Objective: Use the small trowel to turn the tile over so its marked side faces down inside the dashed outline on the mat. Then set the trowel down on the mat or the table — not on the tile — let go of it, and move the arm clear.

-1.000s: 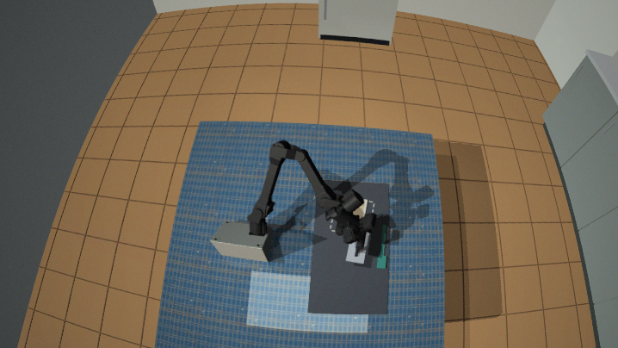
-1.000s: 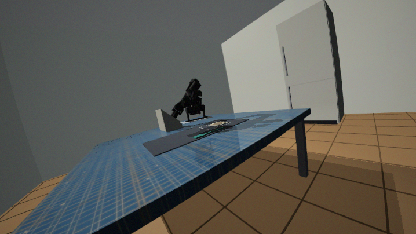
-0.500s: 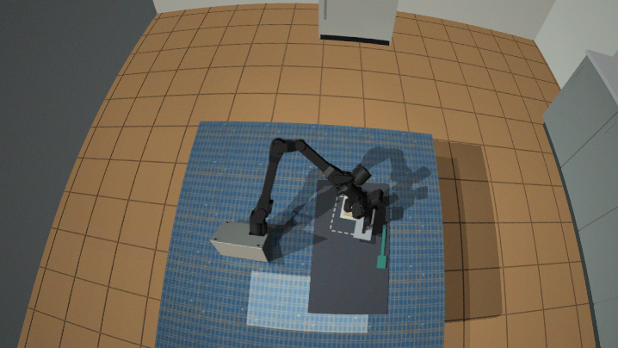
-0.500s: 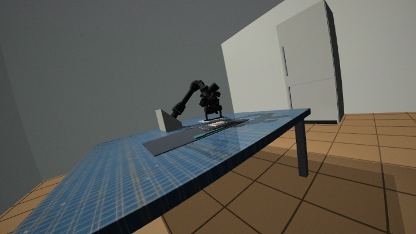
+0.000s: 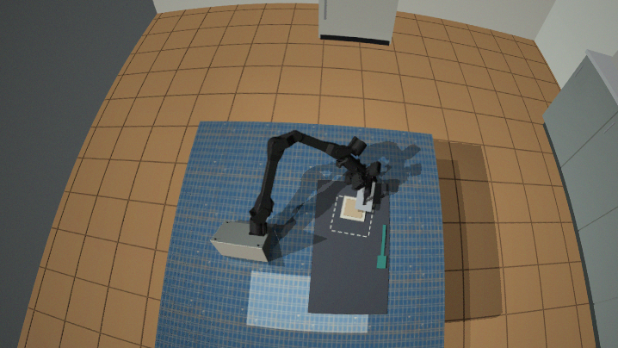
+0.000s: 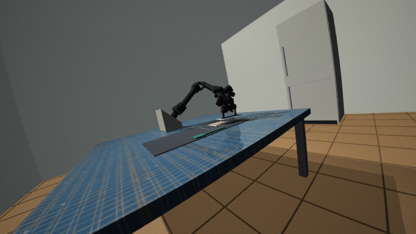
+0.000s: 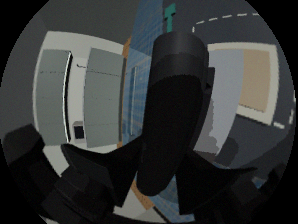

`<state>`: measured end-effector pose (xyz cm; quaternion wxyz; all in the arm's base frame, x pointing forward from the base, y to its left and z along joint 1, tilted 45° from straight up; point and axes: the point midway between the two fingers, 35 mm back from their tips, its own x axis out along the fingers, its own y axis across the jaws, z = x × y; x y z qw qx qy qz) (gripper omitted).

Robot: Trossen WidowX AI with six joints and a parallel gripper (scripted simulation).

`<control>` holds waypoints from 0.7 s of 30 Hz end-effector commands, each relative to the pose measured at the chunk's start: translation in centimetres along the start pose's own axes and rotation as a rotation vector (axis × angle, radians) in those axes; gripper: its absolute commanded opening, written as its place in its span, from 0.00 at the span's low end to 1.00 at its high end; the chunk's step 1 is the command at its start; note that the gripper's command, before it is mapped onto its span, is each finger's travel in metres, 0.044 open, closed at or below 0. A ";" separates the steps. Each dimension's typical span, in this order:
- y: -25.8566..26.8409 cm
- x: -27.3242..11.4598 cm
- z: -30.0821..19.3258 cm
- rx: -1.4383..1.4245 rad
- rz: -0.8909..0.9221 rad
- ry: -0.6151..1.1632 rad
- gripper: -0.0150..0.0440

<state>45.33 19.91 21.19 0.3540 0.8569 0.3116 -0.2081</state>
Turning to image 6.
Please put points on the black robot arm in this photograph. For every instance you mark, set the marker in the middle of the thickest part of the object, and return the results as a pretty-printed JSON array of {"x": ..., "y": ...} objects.
[{"x": 217, "y": 90}]

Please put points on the dark grey rectangular mat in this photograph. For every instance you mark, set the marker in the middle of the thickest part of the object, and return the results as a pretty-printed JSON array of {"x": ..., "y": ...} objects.
[{"x": 176, "y": 140}]

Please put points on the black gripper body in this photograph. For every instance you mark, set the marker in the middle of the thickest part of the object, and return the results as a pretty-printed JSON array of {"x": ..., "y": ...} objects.
[{"x": 228, "y": 96}]

